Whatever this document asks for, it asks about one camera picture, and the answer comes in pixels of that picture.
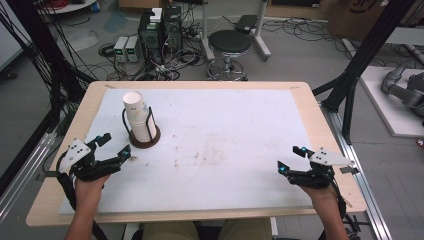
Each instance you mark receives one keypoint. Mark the white wall panel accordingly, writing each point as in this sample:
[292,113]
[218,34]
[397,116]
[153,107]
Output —
[8,40]

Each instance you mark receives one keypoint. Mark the white power strip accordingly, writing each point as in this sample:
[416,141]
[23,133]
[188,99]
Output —
[349,46]

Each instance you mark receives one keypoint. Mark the stack of white paper cups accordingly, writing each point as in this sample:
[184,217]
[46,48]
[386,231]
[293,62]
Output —
[138,115]

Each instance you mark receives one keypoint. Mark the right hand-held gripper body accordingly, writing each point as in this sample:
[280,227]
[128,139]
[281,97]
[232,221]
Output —
[316,176]

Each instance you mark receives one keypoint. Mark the white table mat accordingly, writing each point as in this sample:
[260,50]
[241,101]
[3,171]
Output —
[213,150]

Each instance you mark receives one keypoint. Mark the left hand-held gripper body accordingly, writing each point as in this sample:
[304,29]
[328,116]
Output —
[80,168]

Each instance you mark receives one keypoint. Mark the white round table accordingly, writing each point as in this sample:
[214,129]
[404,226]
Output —
[71,6]

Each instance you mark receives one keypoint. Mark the black metal frame post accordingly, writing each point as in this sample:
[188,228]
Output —
[366,50]

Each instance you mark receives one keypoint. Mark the person's right leg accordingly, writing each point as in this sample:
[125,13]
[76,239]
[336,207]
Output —
[245,230]

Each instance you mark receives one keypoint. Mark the person's right hand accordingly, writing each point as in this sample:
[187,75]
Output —
[320,196]

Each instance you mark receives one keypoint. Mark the brown cardboard box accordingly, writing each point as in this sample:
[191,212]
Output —
[356,18]

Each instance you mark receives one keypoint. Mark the grey power supply unit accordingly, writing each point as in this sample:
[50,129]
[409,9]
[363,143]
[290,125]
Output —
[120,49]
[132,49]

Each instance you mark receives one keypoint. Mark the person's left hand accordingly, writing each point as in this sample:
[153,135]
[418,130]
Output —
[88,190]

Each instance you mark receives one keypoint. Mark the black round stool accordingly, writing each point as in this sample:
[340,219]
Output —
[229,41]

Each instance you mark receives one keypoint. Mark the black computer tower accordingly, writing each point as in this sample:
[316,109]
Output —
[172,28]
[150,38]

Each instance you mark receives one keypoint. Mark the black flat device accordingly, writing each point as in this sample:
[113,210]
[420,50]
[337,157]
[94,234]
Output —
[246,23]

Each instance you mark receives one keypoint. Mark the aluminium rail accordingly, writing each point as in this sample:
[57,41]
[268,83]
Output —
[360,173]
[23,176]

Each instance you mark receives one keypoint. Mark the white floor platform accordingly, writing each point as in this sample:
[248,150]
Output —
[393,113]

